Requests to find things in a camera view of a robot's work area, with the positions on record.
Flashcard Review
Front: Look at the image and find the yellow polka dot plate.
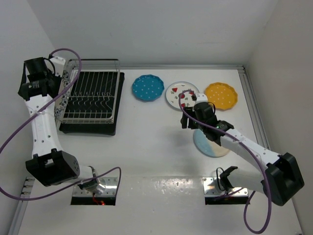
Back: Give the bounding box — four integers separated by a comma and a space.
204, 82, 238, 111

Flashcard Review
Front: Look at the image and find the blue floral white plate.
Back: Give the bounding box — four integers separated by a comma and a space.
53, 64, 74, 120

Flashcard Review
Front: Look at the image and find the watermelon pattern white plate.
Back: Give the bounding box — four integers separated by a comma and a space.
165, 81, 199, 111

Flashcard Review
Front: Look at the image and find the blue and beige plate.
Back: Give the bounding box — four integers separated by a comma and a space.
193, 129, 230, 158

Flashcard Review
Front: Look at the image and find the blue polka dot plate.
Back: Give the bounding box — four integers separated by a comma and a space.
132, 74, 165, 102

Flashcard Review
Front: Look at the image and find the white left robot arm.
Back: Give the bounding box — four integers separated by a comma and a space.
18, 57, 104, 195

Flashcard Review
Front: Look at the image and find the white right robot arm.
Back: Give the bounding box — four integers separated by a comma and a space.
180, 93, 305, 206

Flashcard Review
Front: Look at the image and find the black drip tray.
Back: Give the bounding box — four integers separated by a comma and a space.
55, 72, 125, 136

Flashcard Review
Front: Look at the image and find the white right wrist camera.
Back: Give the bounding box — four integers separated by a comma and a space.
191, 93, 208, 105

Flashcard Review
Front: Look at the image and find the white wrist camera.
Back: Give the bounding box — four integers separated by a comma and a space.
46, 56, 66, 76
191, 93, 208, 105

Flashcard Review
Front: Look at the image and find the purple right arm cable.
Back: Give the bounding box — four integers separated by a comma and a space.
178, 89, 272, 233

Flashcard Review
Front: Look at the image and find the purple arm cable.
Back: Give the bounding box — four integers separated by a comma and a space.
0, 48, 122, 202
178, 89, 272, 233

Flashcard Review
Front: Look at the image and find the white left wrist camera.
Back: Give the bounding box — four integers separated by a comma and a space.
46, 56, 66, 76

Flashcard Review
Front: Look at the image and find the white wire dish rack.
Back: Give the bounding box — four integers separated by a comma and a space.
56, 59, 120, 124

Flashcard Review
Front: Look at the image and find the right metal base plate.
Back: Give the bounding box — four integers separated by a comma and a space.
202, 177, 248, 198

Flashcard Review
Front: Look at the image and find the metal base plate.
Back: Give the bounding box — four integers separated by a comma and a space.
202, 177, 248, 198
72, 177, 118, 198

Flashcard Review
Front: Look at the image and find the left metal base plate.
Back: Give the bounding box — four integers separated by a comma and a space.
72, 177, 118, 198

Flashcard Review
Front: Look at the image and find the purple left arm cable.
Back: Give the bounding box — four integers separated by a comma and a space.
0, 48, 122, 202

